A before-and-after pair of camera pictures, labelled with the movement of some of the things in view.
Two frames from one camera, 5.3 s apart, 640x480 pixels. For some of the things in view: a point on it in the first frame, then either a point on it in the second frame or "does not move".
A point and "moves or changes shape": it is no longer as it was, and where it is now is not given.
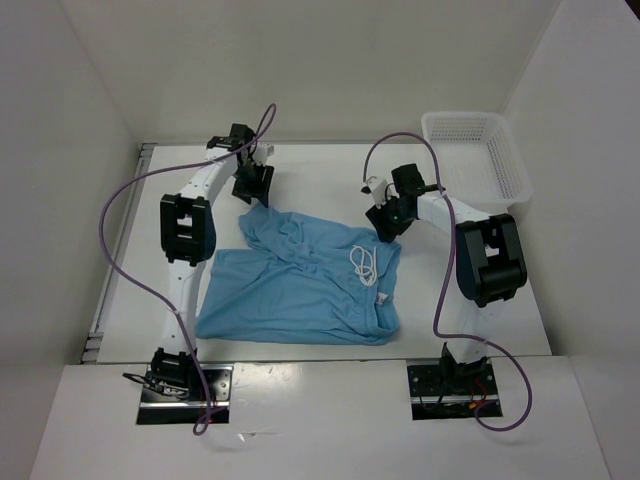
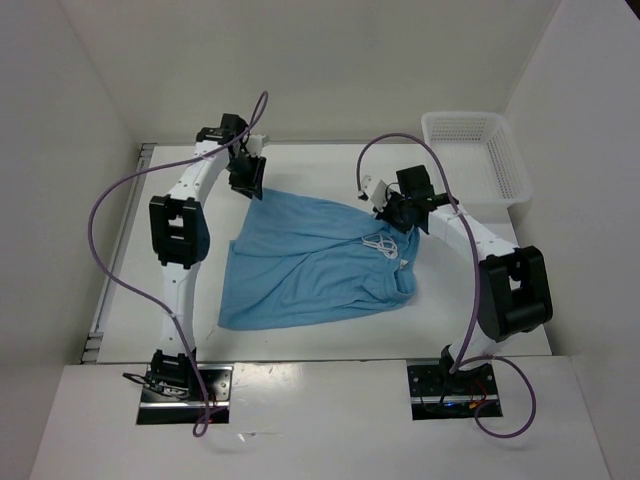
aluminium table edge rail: [98, 326] does not move
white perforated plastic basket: [477, 159] does not move
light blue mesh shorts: [301, 279] moves or changes shape
